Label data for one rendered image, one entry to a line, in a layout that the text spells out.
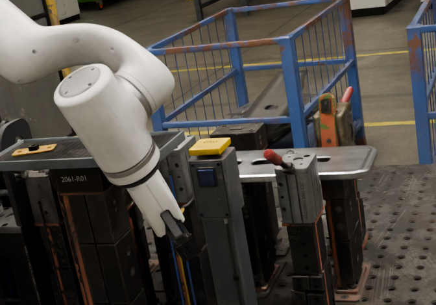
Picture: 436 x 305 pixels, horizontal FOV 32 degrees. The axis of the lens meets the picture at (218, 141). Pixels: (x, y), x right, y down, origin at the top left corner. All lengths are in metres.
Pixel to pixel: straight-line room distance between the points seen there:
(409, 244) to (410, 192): 0.33
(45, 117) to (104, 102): 4.46
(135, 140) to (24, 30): 0.21
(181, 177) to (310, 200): 0.27
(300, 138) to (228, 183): 2.29
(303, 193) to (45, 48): 0.62
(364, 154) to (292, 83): 1.91
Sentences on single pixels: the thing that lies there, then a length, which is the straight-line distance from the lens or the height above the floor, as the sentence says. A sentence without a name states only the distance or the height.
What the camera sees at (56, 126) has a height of 0.27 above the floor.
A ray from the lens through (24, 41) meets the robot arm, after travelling 1.06.
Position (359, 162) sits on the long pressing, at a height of 1.00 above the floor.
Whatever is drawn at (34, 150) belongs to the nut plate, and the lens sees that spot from 1.52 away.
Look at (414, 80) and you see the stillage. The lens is 3.37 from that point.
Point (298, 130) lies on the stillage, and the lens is 3.60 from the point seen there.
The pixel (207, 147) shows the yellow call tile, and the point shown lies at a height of 1.16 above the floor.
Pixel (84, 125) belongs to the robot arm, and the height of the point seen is 1.31.
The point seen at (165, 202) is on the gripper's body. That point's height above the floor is 1.17.
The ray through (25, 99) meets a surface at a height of 0.55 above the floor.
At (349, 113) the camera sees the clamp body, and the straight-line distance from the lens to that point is 1.82.
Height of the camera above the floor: 1.55
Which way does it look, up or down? 17 degrees down
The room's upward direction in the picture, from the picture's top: 10 degrees counter-clockwise
